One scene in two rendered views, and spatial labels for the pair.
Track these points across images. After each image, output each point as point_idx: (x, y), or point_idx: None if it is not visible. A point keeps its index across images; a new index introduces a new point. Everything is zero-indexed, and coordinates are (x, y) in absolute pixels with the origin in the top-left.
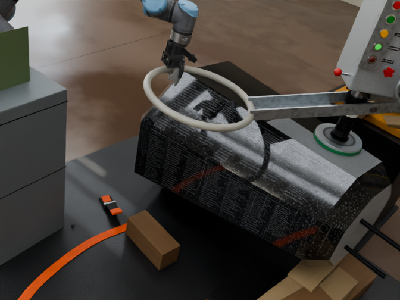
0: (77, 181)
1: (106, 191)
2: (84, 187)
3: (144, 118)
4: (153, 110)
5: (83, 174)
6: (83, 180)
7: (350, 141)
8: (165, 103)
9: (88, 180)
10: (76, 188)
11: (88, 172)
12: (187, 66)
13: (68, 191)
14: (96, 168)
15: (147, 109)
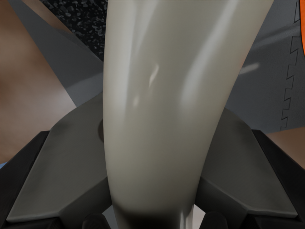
0: (86, 65)
1: None
2: (95, 60)
3: (100, 57)
4: (91, 38)
5: (73, 55)
6: (84, 58)
7: None
8: (87, 7)
9: (83, 53)
10: (96, 69)
11: (70, 49)
12: (202, 20)
13: (100, 77)
14: (62, 37)
15: (51, 24)
